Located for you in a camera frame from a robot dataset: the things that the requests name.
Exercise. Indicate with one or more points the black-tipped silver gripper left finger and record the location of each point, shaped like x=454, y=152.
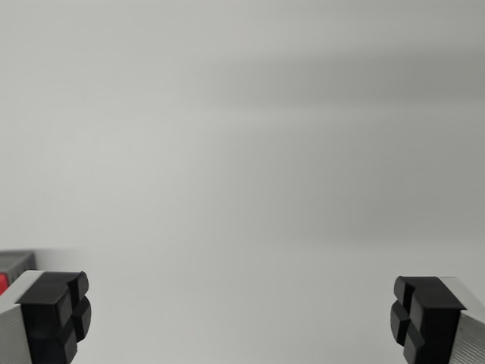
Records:
x=41, y=318

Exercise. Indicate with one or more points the black-tipped silver gripper right finger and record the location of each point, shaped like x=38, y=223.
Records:
x=435, y=322

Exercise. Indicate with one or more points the red infantino rubber cube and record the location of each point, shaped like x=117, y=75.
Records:
x=3, y=283

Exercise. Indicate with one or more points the grey rubber cube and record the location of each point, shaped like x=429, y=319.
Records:
x=15, y=261

